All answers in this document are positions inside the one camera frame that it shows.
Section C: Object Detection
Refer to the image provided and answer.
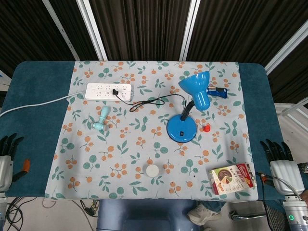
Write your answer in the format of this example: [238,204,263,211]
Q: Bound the light blue toy hammer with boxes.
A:
[92,105,110,132]

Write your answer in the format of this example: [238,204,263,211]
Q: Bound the black power cord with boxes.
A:
[111,88,190,113]

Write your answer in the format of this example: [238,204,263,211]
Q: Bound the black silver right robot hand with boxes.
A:
[260,139,305,196]

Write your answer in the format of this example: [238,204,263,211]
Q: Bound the black pleated curtain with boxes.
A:
[0,0,308,104]

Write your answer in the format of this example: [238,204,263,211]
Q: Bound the blue jeans leg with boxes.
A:
[194,201,226,213]

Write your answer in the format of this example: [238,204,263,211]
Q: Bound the beige sneaker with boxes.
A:
[187,204,222,226]

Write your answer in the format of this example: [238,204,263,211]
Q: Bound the blue desk lamp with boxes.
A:
[167,71,210,142]

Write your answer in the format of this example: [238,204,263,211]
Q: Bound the gray hand cable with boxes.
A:
[271,176,302,200]

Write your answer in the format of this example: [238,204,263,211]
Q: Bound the white power strip cable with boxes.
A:
[0,92,87,118]

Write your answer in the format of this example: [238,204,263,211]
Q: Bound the black floor cables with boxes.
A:
[4,196,56,231]

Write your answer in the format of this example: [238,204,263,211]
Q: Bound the white power strip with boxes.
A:
[85,83,135,102]

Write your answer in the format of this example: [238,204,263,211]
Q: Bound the low white frame rail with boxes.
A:
[274,97,308,121]

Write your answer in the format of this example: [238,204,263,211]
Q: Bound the thin white frame post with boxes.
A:
[42,0,81,61]

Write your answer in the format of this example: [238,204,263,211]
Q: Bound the black mesh cable sleeve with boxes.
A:
[264,199,286,231]

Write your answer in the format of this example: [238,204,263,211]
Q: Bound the wide double white frame post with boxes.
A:
[76,0,108,61]

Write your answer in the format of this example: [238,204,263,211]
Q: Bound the teal table cover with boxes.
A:
[0,60,287,202]

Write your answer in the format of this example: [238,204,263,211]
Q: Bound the slanted white frame beam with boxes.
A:
[264,23,308,75]

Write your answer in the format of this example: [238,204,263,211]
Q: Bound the red green food box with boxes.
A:
[208,162,257,195]

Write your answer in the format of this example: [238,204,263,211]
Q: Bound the floral print tablecloth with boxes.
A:
[44,60,259,202]

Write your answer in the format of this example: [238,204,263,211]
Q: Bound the yellow green floor cables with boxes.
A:
[78,199,100,218]

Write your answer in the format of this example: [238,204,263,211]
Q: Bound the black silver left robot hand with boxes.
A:
[0,133,31,193]

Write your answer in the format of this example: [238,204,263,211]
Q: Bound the blue snack packet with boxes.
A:
[206,87,228,99]

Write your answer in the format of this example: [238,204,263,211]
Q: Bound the chrome floor bracket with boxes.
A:
[229,210,266,221]

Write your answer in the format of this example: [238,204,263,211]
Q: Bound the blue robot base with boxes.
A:
[96,199,200,231]

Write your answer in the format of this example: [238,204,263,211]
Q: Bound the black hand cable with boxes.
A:
[256,171,269,202]

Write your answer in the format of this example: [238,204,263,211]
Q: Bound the white round jar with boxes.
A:
[145,164,160,178]

